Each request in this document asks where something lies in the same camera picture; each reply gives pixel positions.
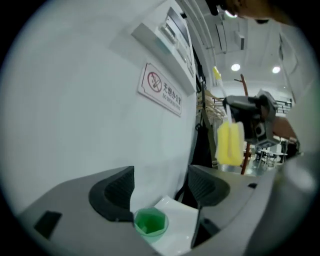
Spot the row of wooden hangers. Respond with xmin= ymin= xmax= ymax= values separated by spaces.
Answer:
xmin=196 ymin=88 xmax=226 ymax=118

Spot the white wall thermostat panel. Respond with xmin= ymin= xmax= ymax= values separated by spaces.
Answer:
xmin=158 ymin=19 xmax=176 ymax=45

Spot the dark framed wall board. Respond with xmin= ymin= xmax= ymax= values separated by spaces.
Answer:
xmin=166 ymin=6 xmax=191 ymax=51

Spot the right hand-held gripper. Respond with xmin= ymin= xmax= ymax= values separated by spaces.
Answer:
xmin=221 ymin=89 xmax=280 ymax=149

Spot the person's right forearm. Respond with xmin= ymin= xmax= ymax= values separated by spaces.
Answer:
xmin=272 ymin=116 xmax=300 ymax=145

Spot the white shirt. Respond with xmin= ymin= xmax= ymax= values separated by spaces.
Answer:
xmin=274 ymin=22 xmax=320 ymax=256

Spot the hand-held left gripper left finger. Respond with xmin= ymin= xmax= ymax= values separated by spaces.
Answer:
xmin=17 ymin=165 xmax=161 ymax=256

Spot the green plastic cup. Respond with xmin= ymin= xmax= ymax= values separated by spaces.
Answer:
xmin=133 ymin=207 xmax=170 ymax=243

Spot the yellow brush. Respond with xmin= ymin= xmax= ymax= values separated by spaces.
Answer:
xmin=212 ymin=66 xmax=245 ymax=166

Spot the brown wooden coat stand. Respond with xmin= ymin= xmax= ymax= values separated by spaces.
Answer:
xmin=233 ymin=73 xmax=251 ymax=176

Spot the white red-bordered wall sign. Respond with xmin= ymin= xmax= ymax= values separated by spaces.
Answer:
xmin=137 ymin=62 xmax=183 ymax=117

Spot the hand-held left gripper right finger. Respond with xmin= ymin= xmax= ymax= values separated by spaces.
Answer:
xmin=174 ymin=164 xmax=276 ymax=256

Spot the black bag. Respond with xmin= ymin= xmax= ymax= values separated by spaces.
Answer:
xmin=191 ymin=82 xmax=218 ymax=171

